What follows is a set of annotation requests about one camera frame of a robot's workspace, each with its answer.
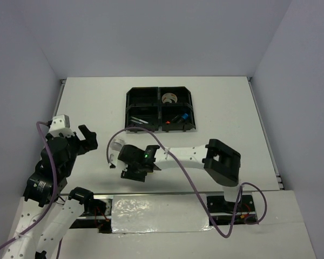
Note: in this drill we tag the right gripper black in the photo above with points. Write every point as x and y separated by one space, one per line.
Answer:
128 173

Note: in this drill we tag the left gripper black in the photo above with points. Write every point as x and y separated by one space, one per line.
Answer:
90 142

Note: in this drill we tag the clear pen blue ink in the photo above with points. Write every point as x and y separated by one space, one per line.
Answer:
139 120

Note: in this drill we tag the large brown-core tape roll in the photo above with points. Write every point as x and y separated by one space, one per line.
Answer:
169 98

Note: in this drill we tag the clear pen grey stripes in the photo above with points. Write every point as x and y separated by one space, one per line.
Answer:
131 124

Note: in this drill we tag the pink cap black highlighter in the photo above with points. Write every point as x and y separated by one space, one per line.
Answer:
175 119

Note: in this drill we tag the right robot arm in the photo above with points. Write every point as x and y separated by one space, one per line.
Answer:
221 162

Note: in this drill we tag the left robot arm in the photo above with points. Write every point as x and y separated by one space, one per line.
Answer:
34 236

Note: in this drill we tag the silver tape roll in case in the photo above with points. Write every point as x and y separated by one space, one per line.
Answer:
117 144

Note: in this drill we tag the black four-compartment organizer tray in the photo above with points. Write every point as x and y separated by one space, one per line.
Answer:
145 103

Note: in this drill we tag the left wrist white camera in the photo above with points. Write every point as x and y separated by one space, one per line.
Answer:
60 124

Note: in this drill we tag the wrist white camera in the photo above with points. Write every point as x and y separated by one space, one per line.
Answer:
112 159
60 124

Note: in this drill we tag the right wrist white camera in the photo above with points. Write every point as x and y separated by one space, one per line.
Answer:
112 159

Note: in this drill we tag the aluminium rail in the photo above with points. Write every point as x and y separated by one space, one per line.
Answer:
102 199

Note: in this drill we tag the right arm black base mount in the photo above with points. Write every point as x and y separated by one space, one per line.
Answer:
217 204

